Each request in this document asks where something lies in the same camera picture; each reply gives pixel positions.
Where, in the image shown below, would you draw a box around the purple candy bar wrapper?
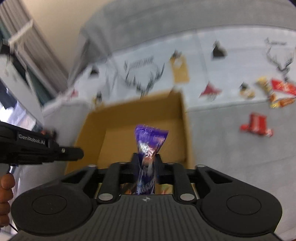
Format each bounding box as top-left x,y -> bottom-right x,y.
135,125 -> 169,195

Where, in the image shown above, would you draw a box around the red snack pouch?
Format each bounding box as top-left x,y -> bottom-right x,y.
240,113 -> 273,137

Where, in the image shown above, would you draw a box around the large red snack packet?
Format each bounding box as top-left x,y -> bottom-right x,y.
271,79 -> 296,96

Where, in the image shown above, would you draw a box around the person left hand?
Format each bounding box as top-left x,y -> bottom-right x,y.
0,173 -> 15,228

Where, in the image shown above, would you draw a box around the brown cardboard box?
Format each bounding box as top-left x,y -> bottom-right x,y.
64,90 -> 195,197

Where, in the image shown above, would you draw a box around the printed white sofa cloth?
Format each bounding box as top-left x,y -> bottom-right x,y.
43,26 -> 295,115

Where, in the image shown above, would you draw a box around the grey curtain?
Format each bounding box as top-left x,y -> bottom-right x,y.
1,1 -> 68,94

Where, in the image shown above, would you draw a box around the yellow snack packet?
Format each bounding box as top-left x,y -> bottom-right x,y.
256,77 -> 280,108

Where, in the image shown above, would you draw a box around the small orange snack bar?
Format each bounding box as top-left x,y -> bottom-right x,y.
276,98 -> 295,108

